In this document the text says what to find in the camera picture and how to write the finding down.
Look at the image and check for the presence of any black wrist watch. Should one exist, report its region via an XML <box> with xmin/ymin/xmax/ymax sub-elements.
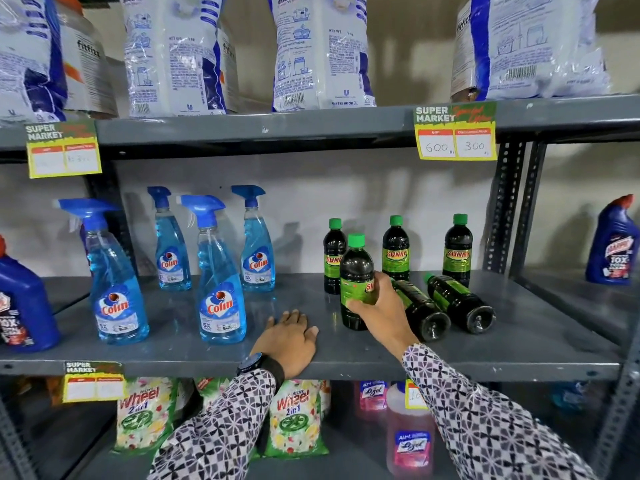
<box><xmin>236</xmin><ymin>352</ymin><xmax>286</xmax><ymax>391</ymax></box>

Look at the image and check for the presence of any blue toilet cleaner bottle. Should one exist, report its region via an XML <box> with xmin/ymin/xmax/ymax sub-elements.
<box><xmin>585</xmin><ymin>194</ymin><xmax>640</xmax><ymax>287</ymax></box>
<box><xmin>0</xmin><ymin>234</ymin><xmax>61</xmax><ymax>353</ymax></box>

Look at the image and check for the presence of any blue glass cleaner spray bottle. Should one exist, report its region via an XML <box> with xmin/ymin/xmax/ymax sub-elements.
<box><xmin>53</xmin><ymin>198</ymin><xmax>151</xmax><ymax>346</ymax></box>
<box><xmin>146</xmin><ymin>186</ymin><xmax>193</xmax><ymax>292</ymax></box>
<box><xmin>230</xmin><ymin>184</ymin><xmax>277</xmax><ymax>293</ymax></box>
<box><xmin>176</xmin><ymin>194</ymin><xmax>248</xmax><ymax>345</ymax></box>

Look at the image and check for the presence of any person's left forearm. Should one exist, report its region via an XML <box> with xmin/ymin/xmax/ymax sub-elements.
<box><xmin>147</xmin><ymin>367</ymin><xmax>278</xmax><ymax>480</ymax></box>

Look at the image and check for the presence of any small yellow price tag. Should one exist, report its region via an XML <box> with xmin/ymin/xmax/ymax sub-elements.
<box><xmin>404</xmin><ymin>378</ymin><xmax>430</xmax><ymax>411</ymax></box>

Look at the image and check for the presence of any person's right hand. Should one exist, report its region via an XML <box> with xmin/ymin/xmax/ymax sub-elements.
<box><xmin>346</xmin><ymin>271</ymin><xmax>421</xmax><ymax>361</ymax></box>

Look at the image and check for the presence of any dark bottle with green cap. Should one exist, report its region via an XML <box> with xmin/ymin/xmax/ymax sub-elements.
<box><xmin>442</xmin><ymin>213</ymin><xmax>474</xmax><ymax>288</ymax></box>
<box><xmin>381</xmin><ymin>215</ymin><xmax>411</xmax><ymax>282</ymax></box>
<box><xmin>389</xmin><ymin>278</ymin><xmax>452</xmax><ymax>343</ymax></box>
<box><xmin>423</xmin><ymin>273</ymin><xmax>497</xmax><ymax>336</ymax></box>
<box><xmin>323</xmin><ymin>218</ymin><xmax>348</xmax><ymax>296</ymax></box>
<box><xmin>339</xmin><ymin>233</ymin><xmax>377</xmax><ymax>332</ymax></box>

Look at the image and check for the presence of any person's right forearm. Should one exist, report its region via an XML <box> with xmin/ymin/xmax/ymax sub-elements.
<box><xmin>402</xmin><ymin>343</ymin><xmax>599</xmax><ymax>480</ymax></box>

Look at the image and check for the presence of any person's left hand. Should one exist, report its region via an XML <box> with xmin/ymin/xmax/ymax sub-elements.
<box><xmin>249</xmin><ymin>309</ymin><xmax>320</xmax><ymax>381</ymax></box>

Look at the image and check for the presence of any green detergent powder packet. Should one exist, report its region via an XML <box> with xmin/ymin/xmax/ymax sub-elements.
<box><xmin>194</xmin><ymin>377</ymin><xmax>232</xmax><ymax>411</ymax></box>
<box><xmin>113</xmin><ymin>377</ymin><xmax>179</xmax><ymax>456</ymax></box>
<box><xmin>261</xmin><ymin>379</ymin><xmax>332</xmax><ymax>459</ymax></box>

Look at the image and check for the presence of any white and blue detergent bag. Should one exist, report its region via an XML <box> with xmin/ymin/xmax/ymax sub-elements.
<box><xmin>0</xmin><ymin>0</ymin><xmax>69</xmax><ymax>124</ymax></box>
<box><xmin>267</xmin><ymin>0</ymin><xmax>377</xmax><ymax>113</ymax></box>
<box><xmin>121</xmin><ymin>0</ymin><xmax>229</xmax><ymax>118</ymax></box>
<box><xmin>470</xmin><ymin>0</ymin><xmax>614</xmax><ymax>101</ymax></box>

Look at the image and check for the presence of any pink floor cleaner bottle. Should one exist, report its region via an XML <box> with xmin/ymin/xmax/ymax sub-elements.
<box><xmin>385</xmin><ymin>382</ymin><xmax>437</xmax><ymax>478</ymax></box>
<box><xmin>357</xmin><ymin>380</ymin><xmax>390</xmax><ymax>421</ymax></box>

